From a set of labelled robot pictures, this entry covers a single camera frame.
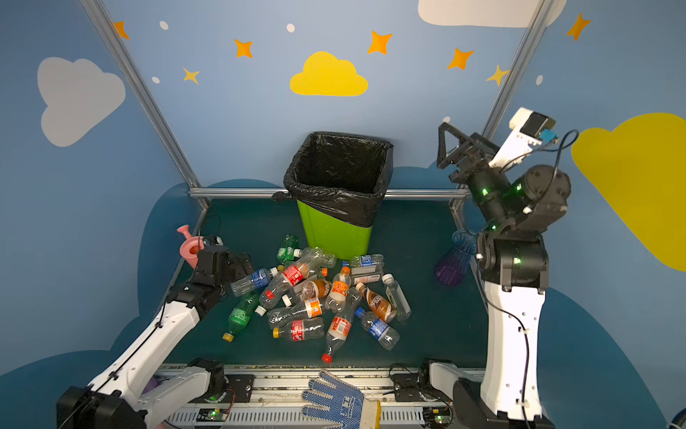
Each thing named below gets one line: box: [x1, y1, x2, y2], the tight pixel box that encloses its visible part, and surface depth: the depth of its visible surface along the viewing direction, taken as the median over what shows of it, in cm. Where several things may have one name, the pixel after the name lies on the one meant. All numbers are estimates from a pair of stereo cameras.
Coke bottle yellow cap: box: [272, 317, 326, 342], surface depth 83 cm
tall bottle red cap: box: [321, 288, 365, 364], surface depth 83 cm
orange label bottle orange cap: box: [325, 266, 352, 313], surface depth 87 cm
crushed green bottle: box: [276, 234, 303, 265], surface depth 103 cm
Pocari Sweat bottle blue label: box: [230, 267, 279, 298], surface depth 93 cm
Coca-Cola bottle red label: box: [254, 262, 311, 317], surface depth 88 cm
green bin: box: [296, 199, 373, 261], surface depth 90 cm
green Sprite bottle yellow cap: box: [222, 291, 260, 344], surface depth 86 cm
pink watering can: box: [176, 224, 205, 270], surface depth 95 cm
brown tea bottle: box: [301, 278, 333, 300], surface depth 86 cm
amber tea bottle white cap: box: [355, 282, 398, 323], surface depth 88 cm
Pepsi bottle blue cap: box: [355, 306, 401, 351], surface depth 84 cm
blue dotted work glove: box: [301, 369, 382, 429], surface depth 73 cm
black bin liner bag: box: [271, 131, 394, 228], surface depth 89 cm
